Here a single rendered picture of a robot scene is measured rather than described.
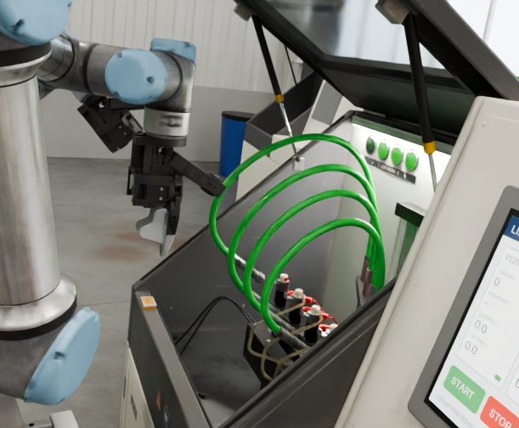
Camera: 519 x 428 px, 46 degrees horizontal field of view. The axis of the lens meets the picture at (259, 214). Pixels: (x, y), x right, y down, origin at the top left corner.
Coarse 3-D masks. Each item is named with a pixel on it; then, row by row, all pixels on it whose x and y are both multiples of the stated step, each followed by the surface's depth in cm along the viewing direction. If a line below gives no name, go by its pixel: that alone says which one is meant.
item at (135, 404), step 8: (128, 352) 158; (128, 360) 158; (128, 368) 158; (128, 376) 157; (136, 376) 147; (128, 384) 157; (136, 384) 147; (128, 392) 156; (136, 392) 147; (128, 400) 156; (136, 400) 146; (144, 400) 138; (128, 408) 156; (136, 408) 146; (144, 408) 137; (128, 416) 155; (136, 416) 145; (144, 416) 136; (128, 424) 155; (136, 424) 145; (144, 424) 137; (152, 424) 130
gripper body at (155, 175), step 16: (144, 144) 99; (160, 144) 99; (176, 144) 100; (144, 160) 100; (160, 160) 101; (128, 176) 105; (144, 176) 99; (160, 176) 100; (176, 176) 101; (128, 192) 106; (144, 192) 100; (160, 192) 101
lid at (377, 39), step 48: (240, 0) 142; (288, 0) 124; (336, 0) 106; (384, 0) 85; (432, 0) 84; (336, 48) 133; (384, 48) 113; (432, 48) 94; (480, 48) 89; (384, 96) 137; (432, 96) 114
